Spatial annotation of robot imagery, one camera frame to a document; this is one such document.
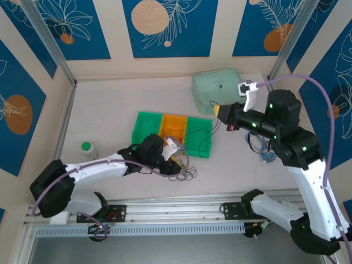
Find pile of rubber bands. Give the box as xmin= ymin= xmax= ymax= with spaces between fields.
xmin=167 ymin=164 xmax=199 ymax=183

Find grey slotted cable duct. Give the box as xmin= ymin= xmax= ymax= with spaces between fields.
xmin=35 ymin=223 xmax=246 ymax=238

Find base circuit board with wires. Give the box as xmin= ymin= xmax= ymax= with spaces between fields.
xmin=87 ymin=222 xmax=111 ymax=243
xmin=244 ymin=218 xmax=276 ymax=240

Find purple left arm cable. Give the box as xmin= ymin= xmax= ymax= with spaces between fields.
xmin=32 ymin=135 xmax=191 ymax=217

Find aluminium side rail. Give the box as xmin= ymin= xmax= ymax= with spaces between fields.
xmin=43 ymin=82 xmax=78 ymax=171

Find mint green fabric pouch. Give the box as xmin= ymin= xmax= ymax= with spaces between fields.
xmin=191 ymin=68 xmax=248 ymax=116

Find green capped clear bottle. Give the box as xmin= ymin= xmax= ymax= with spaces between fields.
xmin=81 ymin=141 xmax=99 ymax=162

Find yellow plastic bin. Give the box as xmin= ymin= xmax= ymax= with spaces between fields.
xmin=158 ymin=114 xmax=189 ymax=146

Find blue coiled cable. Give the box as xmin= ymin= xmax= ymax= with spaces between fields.
xmin=245 ymin=131 xmax=277 ymax=163

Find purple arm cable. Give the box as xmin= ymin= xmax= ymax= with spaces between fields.
xmin=32 ymin=135 xmax=191 ymax=217
xmin=255 ymin=73 xmax=352 ymax=264

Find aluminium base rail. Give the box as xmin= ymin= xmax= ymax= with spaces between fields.
xmin=23 ymin=194 xmax=303 ymax=226

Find green plastic bin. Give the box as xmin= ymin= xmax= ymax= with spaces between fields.
xmin=131 ymin=111 xmax=164 ymax=145
xmin=183 ymin=117 xmax=214 ymax=160

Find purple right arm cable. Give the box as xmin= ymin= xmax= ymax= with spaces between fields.
xmin=255 ymin=73 xmax=352 ymax=264

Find aluminium frame post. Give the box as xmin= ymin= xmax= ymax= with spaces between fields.
xmin=268 ymin=0 xmax=315 ymax=83
xmin=19 ymin=0 xmax=78 ymax=86

